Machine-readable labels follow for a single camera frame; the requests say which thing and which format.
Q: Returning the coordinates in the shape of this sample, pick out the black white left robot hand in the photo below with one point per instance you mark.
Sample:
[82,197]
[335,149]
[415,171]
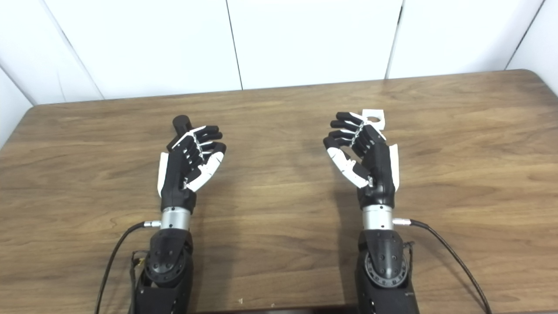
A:
[176,174]

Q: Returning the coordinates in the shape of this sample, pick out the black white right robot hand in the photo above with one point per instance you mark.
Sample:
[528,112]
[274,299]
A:
[380,170]

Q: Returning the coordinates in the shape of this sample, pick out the white square piece with hole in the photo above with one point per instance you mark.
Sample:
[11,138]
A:
[380,122]

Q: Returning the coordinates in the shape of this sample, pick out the black peg with square base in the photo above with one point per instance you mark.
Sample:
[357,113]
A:
[181,123]

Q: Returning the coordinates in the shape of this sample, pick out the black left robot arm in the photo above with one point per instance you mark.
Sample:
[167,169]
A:
[168,261]

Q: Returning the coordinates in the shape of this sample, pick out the black robot torso edge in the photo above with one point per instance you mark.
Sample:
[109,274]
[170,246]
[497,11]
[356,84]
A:
[283,311]

